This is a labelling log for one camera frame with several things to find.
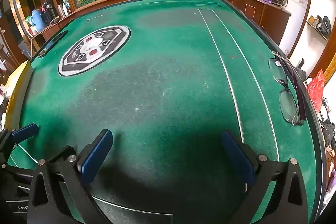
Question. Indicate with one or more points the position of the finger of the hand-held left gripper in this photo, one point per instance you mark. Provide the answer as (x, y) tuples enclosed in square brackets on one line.
[(25, 132)]

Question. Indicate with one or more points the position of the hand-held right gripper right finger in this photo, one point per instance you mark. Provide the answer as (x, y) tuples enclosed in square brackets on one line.
[(237, 158)]

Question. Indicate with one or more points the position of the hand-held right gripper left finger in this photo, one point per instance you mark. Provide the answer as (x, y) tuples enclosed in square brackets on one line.
[(95, 155)]

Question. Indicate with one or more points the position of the yellow cardboard box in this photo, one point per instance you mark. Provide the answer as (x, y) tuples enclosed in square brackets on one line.
[(18, 90)]

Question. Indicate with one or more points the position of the red white cup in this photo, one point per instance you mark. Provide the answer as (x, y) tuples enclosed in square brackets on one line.
[(32, 31)]

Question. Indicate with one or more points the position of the red plastic bag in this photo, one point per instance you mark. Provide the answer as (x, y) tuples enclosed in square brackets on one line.
[(316, 87)]

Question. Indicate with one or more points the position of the blue thermos jug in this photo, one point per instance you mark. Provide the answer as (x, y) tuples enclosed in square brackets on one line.
[(38, 20)]

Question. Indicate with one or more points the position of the round table control panel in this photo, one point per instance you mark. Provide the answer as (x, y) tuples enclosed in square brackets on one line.
[(105, 36)]

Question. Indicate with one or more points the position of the black thermos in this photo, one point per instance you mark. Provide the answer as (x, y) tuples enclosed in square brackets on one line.
[(48, 12)]

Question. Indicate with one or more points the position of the steel cup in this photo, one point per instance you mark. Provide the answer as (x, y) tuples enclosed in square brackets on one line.
[(61, 10)]

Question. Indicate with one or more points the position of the green white bottle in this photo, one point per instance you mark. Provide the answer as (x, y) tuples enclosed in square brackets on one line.
[(66, 5)]

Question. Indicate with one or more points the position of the purple frame eyeglasses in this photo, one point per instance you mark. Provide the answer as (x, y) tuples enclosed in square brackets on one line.
[(300, 98)]

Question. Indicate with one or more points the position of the wall shelf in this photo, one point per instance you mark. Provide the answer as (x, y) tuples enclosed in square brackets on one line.
[(315, 28)]

